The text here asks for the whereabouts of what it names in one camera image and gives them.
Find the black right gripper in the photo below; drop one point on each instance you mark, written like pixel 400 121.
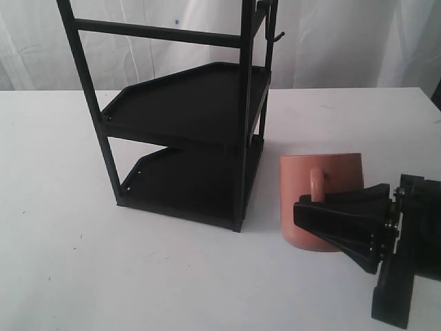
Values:
pixel 353 221

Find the terracotta ceramic mug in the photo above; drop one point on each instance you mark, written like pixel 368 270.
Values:
pixel 309 179

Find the black metal shelf rack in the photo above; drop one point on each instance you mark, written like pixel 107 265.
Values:
pixel 186 145

